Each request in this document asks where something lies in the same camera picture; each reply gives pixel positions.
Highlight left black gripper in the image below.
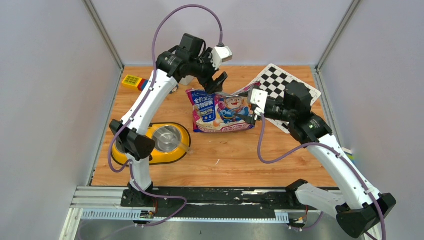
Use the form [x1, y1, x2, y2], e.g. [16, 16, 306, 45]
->
[189, 48, 228, 95]

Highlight colourful pet food bag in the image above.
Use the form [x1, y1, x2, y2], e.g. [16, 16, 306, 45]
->
[185, 82, 260, 133]

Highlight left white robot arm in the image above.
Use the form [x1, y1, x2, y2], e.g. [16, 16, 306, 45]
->
[109, 33, 233, 207]

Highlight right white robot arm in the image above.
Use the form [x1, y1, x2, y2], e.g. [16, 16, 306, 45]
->
[239, 81, 397, 240]

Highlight yellow double pet bowl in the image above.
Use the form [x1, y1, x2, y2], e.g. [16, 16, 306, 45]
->
[108, 119, 191, 168]

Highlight white small box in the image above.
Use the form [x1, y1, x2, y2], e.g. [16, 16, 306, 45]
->
[179, 76, 195, 86]

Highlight black white checkerboard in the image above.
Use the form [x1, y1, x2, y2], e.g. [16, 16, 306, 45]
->
[245, 63, 322, 134]

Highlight yellow blue red toy block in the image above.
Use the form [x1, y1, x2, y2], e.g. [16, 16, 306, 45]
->
[121, 75, 149, 92]

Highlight stacked coloured blocks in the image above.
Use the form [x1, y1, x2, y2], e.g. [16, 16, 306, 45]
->
[342, 147, 355, 165]

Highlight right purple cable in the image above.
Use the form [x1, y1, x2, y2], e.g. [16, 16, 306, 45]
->
[256, 112, 387, 240]

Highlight purple cable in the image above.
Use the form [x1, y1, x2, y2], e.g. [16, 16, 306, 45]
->
[256, 112, 387, 240]
[107, 3, 225, 174]

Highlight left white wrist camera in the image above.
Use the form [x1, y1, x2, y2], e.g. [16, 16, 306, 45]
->
[211, 46, 233, 71]

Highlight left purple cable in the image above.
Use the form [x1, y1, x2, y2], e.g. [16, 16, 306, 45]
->
[107, 3, 225, 174]

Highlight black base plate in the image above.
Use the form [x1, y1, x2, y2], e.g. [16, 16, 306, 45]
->
[120, 186, 314, 220]

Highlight aluminium rail frame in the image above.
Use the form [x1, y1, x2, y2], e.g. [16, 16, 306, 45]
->
[59, 186, 382, 240]

